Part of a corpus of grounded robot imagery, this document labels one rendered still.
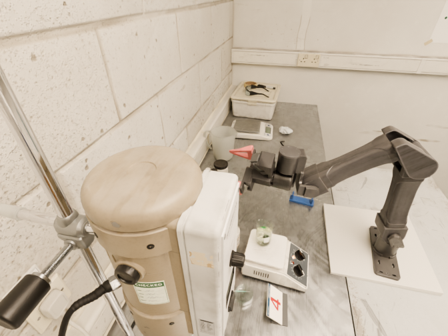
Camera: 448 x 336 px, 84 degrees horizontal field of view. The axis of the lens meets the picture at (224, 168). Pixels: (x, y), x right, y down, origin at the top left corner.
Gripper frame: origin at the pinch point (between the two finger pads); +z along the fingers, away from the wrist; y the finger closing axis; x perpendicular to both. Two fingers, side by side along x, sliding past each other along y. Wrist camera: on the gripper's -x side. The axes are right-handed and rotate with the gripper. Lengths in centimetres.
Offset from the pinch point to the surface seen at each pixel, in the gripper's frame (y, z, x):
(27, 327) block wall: 50, 21, -20
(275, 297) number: 30.6, -22.9, 13.0
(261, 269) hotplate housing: 24.7, -17.4, 11.9
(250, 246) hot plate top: 19.4, -12.3, 12.6
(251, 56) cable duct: -112, 29, 64
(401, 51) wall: -132, -65, 65
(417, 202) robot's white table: -23, -71, 46
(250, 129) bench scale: -51, 12, 60
